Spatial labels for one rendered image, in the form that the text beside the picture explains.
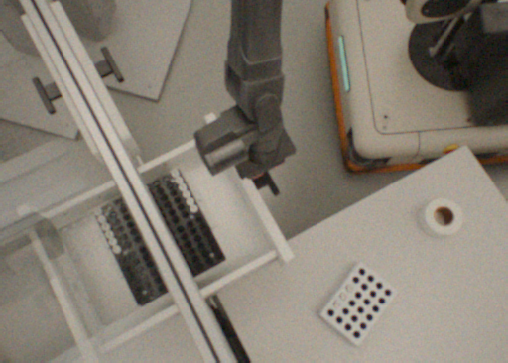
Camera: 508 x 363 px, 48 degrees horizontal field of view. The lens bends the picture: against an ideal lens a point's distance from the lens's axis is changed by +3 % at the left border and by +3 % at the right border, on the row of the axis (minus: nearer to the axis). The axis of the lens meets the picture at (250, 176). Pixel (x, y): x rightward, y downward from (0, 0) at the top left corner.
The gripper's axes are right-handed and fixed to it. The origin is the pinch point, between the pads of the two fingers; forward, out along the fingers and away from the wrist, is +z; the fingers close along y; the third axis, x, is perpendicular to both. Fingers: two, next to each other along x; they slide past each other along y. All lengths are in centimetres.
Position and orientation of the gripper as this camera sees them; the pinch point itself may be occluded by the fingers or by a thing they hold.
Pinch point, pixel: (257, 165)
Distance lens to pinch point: 97.1
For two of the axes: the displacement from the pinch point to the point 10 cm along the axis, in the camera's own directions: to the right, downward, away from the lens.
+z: -0.3, 2.8, 9.6
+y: -8.8, 4.4, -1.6
